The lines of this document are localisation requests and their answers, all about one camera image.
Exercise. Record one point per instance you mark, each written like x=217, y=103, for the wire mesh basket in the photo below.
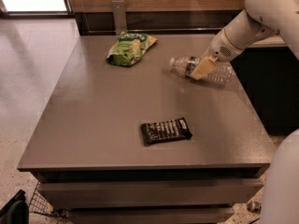
x=39, y=205

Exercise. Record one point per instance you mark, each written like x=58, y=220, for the green snack chip bag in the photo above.
x=130, y=48

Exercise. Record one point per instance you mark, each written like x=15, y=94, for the upper grey drawer front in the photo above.
x=149, y=193

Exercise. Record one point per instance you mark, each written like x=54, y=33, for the black object bottom left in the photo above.
x=16, y=210

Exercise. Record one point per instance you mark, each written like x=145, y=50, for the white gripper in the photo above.
x=220, y=50

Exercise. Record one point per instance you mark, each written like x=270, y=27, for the left metal wall bracket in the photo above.
x=119, y=16

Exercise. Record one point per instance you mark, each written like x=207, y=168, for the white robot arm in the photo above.
x=259, y=20

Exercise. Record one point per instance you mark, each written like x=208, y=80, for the lower grey drawer front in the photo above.
x=152, y=216

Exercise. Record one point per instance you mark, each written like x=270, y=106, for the clear plastic water bottle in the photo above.
x=182, y=66

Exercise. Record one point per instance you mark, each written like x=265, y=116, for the grey drawer cabinet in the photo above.
x=90, y=128

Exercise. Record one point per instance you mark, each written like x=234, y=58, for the black candy bar wrapper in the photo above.
x=165, y=131

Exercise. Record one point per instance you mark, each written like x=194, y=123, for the grey drawer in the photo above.
x=152, y=216
x=149, y=193

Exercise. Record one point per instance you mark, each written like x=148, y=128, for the power strip on floor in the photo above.
x=254, y=207

